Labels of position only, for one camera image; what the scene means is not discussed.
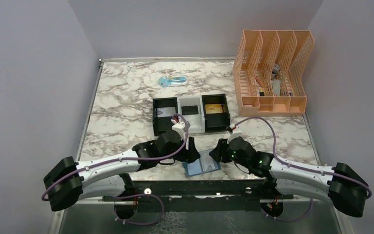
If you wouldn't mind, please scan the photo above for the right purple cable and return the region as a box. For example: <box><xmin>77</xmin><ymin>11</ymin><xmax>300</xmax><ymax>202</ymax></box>
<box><xmin>229</xmin><ymin>117</ymin><xmax>373</xmax><ymax>223</ymax></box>

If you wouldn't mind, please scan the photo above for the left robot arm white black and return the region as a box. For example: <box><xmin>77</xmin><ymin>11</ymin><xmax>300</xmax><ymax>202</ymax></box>
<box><xmin>41</xmin><ymin>130</ymin><xmax>200</xmax><ymax>212</ymax></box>

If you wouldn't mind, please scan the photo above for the black right tray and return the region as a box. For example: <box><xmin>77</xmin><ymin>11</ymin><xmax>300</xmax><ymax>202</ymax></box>
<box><xmin>201</xmin><ymin>94</ymin><xmax>230</xmax><ymax>133</ymax></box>

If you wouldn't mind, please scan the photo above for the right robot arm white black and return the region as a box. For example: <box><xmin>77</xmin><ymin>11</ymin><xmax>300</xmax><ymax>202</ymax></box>
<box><xmin>209</xmin><ymin>137</ymin><xmax>369</xmax><ymax>217</ymax></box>

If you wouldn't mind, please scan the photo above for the grey item in organizer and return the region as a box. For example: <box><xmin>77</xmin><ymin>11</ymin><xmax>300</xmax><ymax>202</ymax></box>
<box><xmin>272</xmin><ymin>79</ymin><xmax>281</xmax><ymax>97</ymax></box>

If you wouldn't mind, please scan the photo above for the blue leather card holder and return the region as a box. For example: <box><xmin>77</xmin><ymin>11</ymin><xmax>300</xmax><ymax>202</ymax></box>
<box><xmin>182</xmin><ymin>150</ymin><xmax>221</xmax><ymax>177</ymax></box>

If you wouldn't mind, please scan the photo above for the gold card in right tray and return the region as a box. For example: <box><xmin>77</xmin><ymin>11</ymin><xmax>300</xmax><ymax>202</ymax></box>
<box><xmin>205</xmin><ymin>104</ymin><xmax>224</xmax><ymax>114</ymax></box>

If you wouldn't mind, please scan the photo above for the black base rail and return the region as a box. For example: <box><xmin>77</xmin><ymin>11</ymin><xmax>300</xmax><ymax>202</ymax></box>
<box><xmin>105</xmin><ymin>179</ymin><xmax>294</xmax><ymax>200</ymax></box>

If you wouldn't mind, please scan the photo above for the black tray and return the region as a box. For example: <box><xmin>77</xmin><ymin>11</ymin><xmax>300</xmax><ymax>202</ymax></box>
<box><xmin>201</xmin><ymin>94</ymin><xmax>230</xmax><ymax>133</ymax></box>
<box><xmin>152</xmin><ymin>97</ymin><xmax>178</xmax><ymax>136</ymax></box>

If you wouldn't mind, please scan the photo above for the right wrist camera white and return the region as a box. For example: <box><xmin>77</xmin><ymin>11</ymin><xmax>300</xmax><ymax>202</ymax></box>
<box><xmin>227</xmin><ymin>124</ymin><xmax>242</xmax><ymax>144</ymax></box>

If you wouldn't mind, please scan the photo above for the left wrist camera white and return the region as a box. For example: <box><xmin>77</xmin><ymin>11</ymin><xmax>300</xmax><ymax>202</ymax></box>
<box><xmin>171</xmin><ymin>118</ymin><xmax>190</xmax><ymax>139</ymax></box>

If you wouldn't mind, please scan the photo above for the white middle tray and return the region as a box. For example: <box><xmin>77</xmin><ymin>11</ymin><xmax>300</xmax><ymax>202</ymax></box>
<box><xmin>177</xmin><ymin>96</ymin><xmax>205</xmax><ymax>134</ymax></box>

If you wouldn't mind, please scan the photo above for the orange plastic file organizer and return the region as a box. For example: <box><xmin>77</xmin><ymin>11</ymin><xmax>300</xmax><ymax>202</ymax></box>
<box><xmin>233</xmin><ymin>30</ymin><xmax>314</xmax><ymax>117</ymax></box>

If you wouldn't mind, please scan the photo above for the black card in middle tray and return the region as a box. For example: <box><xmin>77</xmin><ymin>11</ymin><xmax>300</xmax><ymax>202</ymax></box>
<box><xmin>181</xmin><ymin>105</ymin><xmax>199</xmax><ymax>115</ymax></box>

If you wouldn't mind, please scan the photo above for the silver card in left tray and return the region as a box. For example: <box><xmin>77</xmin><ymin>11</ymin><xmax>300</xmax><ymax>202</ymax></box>
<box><xmin>156</xmin><ymin>107</ymin><xmax>177</xmax><ymax>117</ymax></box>

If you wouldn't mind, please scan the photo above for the blue blister pack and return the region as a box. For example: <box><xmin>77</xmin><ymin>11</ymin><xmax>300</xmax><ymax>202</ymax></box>
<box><xmin>158</xmin><ymin>76</ymin><xmax>189</xmax><ymax>88</ymax></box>

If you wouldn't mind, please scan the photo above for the black left tray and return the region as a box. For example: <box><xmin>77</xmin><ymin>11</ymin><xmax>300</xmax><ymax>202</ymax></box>
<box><xmin>152</xmin><ymin>97</ymin><xmax>178</xmax><ymax>136</ymax></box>

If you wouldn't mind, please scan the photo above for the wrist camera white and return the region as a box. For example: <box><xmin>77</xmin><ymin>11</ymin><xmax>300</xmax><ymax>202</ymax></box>
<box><xmin>227</xmin><ymin>124</ymin><xmax>242</xmax><ymax>144</ymax></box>
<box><xmin>171</xmin><ymin>118</ymin><xmax>190</xmax><ymax>139</ymax></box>

